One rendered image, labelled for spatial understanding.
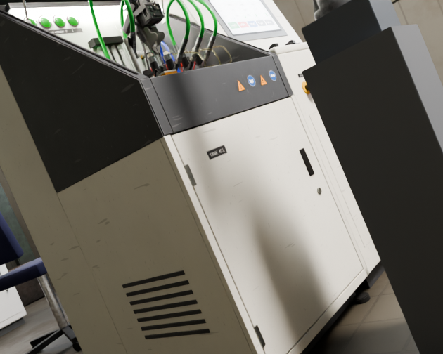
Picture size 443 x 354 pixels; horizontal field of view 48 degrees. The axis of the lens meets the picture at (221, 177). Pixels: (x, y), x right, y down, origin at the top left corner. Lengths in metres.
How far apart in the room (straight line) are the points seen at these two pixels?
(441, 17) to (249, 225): 2.48
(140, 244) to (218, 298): 0.30
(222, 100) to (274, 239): 0.45
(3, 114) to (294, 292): 1.16
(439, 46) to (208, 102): 2.38
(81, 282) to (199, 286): 0.57
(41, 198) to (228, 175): 0.73
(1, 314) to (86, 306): 3.15
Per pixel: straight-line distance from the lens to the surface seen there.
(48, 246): 1.92
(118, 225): 1.54
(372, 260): 1.98
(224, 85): 1.55
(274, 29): 2.47
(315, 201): 1.74
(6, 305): 5.02
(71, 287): 1.90
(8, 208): 6.58
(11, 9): 1.90
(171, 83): 1.39
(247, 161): 1.50
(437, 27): 3.62
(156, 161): 1.34
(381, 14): 1.29
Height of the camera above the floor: 0.67
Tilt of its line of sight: 2 degrees down
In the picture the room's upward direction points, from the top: 23 degrees counter-clockwise
